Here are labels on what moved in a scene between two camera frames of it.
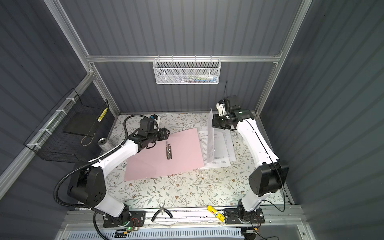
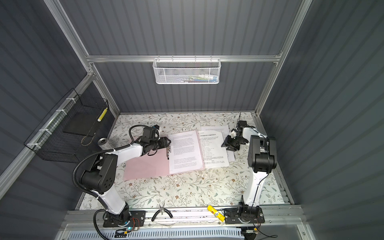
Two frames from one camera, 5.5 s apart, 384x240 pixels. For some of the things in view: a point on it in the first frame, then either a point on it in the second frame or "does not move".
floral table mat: (225, 187) does not move
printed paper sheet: (221, 156) does not move
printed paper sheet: (210, 151) -> (184, 152)
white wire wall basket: (186, 71) does not move
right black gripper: (215, 123) -> (228, 143)
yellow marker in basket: (102, 114) does not move
